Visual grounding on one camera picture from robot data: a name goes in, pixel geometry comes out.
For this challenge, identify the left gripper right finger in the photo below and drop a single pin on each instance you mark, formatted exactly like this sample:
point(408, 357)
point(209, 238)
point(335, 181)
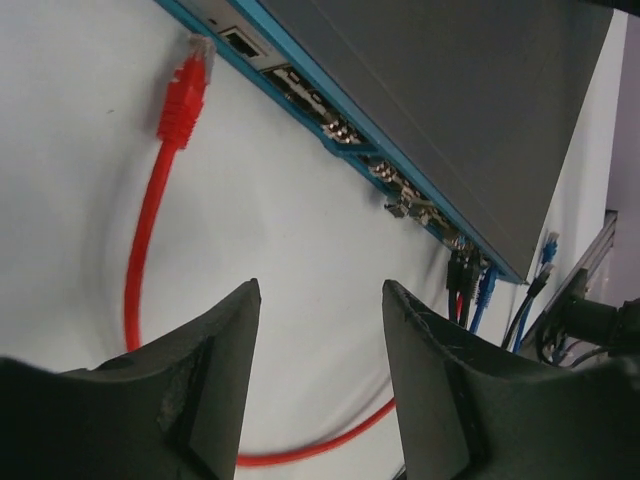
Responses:
point(468, 409)

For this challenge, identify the black network switch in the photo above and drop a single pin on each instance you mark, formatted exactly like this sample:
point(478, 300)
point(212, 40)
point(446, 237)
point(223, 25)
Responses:
point(462, 110)

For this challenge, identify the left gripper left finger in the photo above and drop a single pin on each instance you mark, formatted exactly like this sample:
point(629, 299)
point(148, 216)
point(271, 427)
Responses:
point(172, 409)

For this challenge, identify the aluminium frame rail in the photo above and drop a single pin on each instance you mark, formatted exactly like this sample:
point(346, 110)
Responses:
point(582, 265)

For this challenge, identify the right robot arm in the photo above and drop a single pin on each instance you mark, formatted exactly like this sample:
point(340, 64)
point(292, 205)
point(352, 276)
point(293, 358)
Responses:
point(613, 331)

